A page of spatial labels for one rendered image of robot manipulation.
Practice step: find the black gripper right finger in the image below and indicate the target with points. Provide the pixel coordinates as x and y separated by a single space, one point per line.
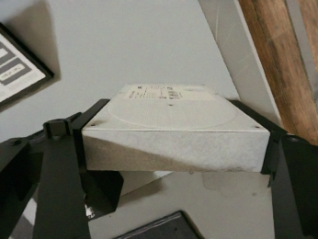
292 163

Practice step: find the white hard drive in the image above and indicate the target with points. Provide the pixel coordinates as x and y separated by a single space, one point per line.
169 127

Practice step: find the grey flat mat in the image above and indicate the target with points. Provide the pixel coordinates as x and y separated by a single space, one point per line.
96 47

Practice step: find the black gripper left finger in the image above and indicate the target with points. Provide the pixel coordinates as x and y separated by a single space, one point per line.
60 211

